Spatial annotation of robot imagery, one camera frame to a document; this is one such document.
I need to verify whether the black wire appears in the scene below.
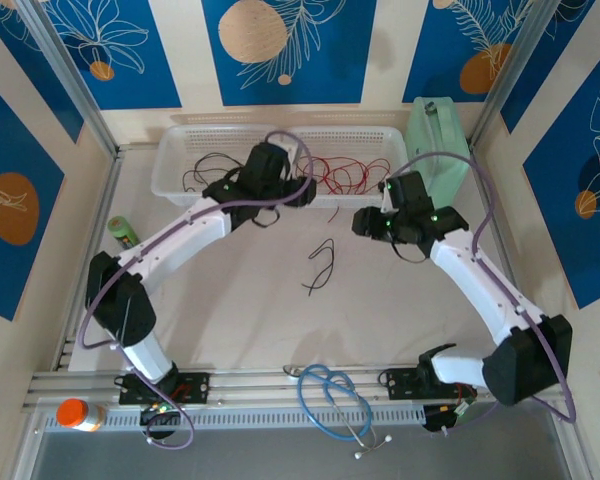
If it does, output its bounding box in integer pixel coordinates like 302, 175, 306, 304
181, 152, 244, 194
302, 238, 337, 297

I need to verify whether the white perforated plastic basket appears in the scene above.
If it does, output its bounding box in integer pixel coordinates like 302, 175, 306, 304
150, 124, 281, 207
279, 125, 412, 210

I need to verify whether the green zippered fabric case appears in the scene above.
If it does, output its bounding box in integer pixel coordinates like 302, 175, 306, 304
405, 96, 471, 210

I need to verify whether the green can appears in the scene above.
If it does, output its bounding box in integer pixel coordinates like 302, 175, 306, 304
107, 215, 141, 251

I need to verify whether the blue stethoscope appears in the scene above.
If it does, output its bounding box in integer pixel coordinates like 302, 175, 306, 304
282, 363, 394, 460

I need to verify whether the grey metal panel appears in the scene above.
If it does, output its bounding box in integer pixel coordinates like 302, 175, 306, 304
27, 429, 576, 480

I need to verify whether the orange-lid bottle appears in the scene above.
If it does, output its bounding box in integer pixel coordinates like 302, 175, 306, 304
55, 398, 109, 434

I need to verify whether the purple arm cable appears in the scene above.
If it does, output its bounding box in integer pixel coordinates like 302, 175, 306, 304
404, 152, 577, 441
79, 130, 317, 451

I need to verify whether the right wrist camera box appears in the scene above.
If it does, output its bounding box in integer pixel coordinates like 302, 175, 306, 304
381, 171, 435, 216

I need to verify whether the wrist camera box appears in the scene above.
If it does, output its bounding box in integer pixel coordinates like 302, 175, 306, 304
243, 142, 301, 184
381, 171, 435, 216

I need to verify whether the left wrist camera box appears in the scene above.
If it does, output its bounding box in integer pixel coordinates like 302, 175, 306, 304
243, 142, 301, 184

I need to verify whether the aluminium side rail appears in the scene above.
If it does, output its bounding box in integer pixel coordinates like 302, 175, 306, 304
52, 149, 126, 374
469, 147, 544, 361

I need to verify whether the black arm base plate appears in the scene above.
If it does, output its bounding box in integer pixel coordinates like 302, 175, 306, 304
383, 367, 481, 401
118, 370, 211, 406

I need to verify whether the aluminium frame post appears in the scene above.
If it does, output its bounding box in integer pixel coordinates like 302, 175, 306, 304
17, 0, 120, 157
468, 0, 556, 151

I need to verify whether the aluminium frame rail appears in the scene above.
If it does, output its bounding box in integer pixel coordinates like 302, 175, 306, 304
22, 368, 571, 409

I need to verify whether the grey slotted cable duct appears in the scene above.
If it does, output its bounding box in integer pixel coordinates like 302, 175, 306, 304
43, 405, 427, 432

